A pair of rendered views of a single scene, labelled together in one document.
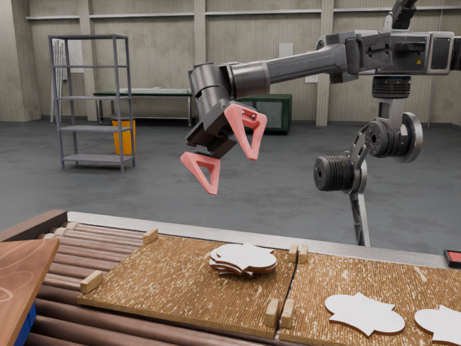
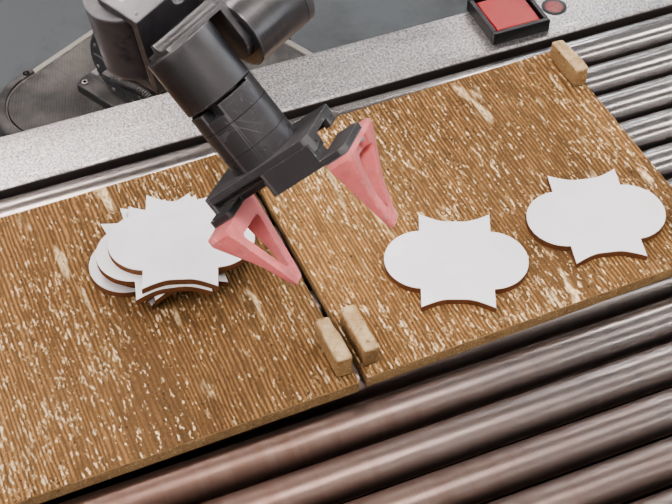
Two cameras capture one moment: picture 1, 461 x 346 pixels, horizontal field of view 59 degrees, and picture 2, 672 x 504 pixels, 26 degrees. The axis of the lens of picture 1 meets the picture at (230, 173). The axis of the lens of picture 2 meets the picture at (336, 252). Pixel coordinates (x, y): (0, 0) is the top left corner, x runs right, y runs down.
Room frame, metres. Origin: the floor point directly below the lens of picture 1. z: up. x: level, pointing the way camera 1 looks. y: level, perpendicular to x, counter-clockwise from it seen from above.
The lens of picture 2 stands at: (0.01, 0.48, 2.07)
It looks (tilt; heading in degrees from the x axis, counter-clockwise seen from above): 48 degrees down; 320
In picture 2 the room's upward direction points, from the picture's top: straight up
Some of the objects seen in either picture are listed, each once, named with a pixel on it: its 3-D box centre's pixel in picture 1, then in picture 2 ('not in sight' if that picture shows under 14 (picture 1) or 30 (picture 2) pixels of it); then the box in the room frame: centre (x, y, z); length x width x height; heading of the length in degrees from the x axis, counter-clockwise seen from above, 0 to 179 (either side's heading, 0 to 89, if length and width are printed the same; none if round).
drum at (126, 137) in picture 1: (124, 135); not in sight; (7.17, 1.86, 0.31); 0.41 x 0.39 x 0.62; 80
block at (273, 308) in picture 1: (272, 312); (333, 346); (0.68, -0.08, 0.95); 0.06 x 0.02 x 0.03; 163
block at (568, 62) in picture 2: not in sight; (569, 62); (0.83, -0.56, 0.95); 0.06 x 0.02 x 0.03; 164
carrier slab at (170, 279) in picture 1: (200, 274); (102, 323); (0.87, 0.07, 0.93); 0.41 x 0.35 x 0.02; 73
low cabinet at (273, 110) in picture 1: (247, 112); not in sight; (10.35, -0.43, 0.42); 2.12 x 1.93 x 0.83; 80
